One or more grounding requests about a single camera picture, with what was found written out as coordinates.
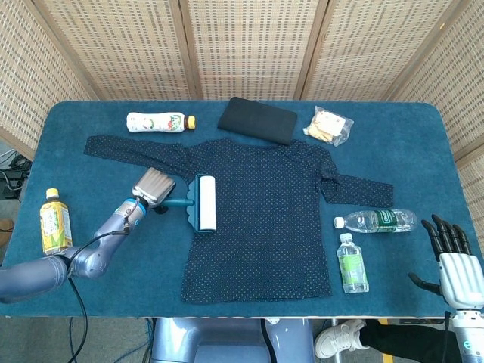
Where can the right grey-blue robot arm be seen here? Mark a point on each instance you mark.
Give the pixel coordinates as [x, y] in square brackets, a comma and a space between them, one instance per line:
[470, 336]

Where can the clear water bottle dark green label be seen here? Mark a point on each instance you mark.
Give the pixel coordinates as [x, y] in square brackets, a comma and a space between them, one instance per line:
[382, 221]

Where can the teal plush table cover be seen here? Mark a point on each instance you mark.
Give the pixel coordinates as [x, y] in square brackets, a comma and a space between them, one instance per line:
[397, 166]

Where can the grey-blue robot torso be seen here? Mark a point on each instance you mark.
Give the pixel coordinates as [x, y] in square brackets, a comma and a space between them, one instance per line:
[227, 340]

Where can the dark blue polka dot shirt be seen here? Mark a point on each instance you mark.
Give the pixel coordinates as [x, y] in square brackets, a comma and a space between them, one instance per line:
[261, 227]

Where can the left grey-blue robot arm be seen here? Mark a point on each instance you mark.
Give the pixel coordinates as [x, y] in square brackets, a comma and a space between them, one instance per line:
[90, 257]

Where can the yellow tea bottle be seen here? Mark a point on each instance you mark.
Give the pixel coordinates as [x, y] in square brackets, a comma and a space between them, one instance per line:
[56, 227]

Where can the black trouser leg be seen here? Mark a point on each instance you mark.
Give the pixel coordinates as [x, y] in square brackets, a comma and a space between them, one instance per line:
[408, 340]

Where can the white sneaker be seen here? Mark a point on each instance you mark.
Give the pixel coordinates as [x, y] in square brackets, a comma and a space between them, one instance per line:
[336, 338]

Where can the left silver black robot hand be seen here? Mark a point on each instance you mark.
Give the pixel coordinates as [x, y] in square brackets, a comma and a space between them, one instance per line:
[153, 187]

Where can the clear bag of crackers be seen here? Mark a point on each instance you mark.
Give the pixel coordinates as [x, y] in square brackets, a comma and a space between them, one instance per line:
[327, 126]

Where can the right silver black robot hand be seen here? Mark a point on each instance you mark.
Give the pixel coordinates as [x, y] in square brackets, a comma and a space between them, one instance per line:
[461, 276]

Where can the small clear bottle light green label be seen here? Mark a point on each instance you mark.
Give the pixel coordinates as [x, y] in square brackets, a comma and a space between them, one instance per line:
[352, 266]

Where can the black floor equipment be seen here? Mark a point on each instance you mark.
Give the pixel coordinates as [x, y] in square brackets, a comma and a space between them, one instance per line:
[17, 166]

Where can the black folded cloth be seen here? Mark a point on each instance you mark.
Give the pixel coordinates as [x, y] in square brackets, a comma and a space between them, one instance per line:
[257, 121]

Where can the woven wooden folding screen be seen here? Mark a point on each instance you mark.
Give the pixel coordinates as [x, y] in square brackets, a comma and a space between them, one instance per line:
[257, 45]

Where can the white drink bottle yellow cap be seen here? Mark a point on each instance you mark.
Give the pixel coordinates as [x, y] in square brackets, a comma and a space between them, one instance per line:
[155, 122]

